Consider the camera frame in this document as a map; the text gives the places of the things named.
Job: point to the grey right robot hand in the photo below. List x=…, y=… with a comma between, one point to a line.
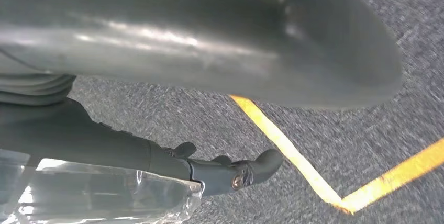
x=173, y=24

